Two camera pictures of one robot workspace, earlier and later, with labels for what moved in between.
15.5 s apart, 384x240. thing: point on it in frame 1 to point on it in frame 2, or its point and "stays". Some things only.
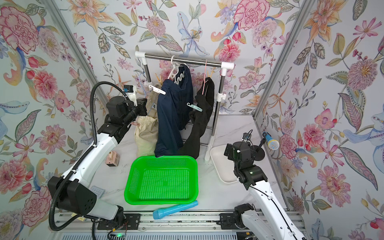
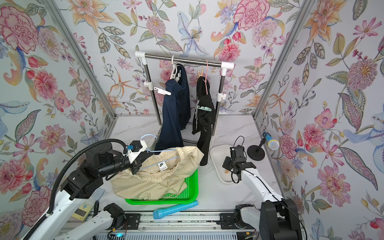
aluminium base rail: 196,225 stays
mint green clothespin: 195,107 to 204,108
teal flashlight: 159,213 stays
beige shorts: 145,134 to 160,176
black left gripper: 142,107 to 137,163
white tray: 224,167 stays
